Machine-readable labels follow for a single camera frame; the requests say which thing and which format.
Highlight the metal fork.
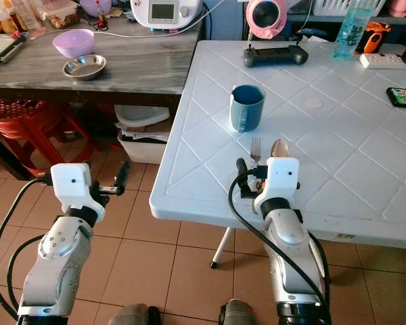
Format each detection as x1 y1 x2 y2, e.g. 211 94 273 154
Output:
250 137 263 163

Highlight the white storage box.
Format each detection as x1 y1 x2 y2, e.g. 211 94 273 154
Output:
114 105 171 165

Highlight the metal spoon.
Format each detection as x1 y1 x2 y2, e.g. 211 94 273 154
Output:
271 139 291 160

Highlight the blue mug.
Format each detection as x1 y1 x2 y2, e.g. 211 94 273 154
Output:
230 85 267 134

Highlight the white plastic folding table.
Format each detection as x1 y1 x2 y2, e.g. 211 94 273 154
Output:
149 39 406 269

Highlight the grey wooden table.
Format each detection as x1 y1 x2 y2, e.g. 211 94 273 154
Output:
0 26 202 109

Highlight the red plastic stool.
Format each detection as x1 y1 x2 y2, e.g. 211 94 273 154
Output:
0 100 95 179

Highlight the round metal dish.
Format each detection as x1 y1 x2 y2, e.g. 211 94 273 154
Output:
63 54 108 82

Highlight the black remote controller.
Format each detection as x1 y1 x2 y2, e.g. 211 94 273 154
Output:
243 43 310 68

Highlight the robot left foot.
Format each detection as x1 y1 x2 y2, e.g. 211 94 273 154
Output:
108 305 160 325

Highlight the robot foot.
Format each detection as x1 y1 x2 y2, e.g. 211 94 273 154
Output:
108 305 160 325
219 299 279 325

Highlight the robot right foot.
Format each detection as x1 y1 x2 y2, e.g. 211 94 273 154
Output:
219 299 279 325

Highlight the large purple plastic bowl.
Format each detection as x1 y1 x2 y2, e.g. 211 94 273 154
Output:
53 29 96 59

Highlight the pink round appliance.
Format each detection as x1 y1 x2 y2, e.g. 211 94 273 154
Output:
246 0 290 40

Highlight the white appliance with screen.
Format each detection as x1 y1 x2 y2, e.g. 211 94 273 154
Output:
130 0 201 30

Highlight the small purple bowl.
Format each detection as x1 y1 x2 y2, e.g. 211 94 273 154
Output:
80 0 113 18

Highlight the black smartphone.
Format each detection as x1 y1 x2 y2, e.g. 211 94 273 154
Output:
386 87 406 108

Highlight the clear food container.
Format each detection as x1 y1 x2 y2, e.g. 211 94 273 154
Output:
37 0 80 30

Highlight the dark green tray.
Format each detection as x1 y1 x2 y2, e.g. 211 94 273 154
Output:
0 34 28 73

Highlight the white power strip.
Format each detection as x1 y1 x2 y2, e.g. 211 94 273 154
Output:
359 53 406 70

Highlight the clear blue water bottle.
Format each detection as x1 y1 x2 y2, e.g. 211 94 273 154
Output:
332 0 377 61

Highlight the orange black hand tool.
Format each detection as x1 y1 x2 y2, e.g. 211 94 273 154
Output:
355 21 392 56

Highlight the white plastic basket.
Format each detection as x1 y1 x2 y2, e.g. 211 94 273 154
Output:
310 0 361 16

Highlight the bag of fruit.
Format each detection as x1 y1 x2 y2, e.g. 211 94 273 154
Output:
0 0 18 36

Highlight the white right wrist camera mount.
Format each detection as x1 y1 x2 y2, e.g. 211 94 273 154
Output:
254 157 300 205

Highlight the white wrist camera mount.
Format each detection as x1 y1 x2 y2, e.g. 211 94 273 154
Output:
254 157 300 205
51 165 102 211

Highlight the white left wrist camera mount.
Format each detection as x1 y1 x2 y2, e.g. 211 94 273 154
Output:
51 165 102 211

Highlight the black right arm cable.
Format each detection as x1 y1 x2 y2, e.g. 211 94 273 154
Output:
228 177 332 309

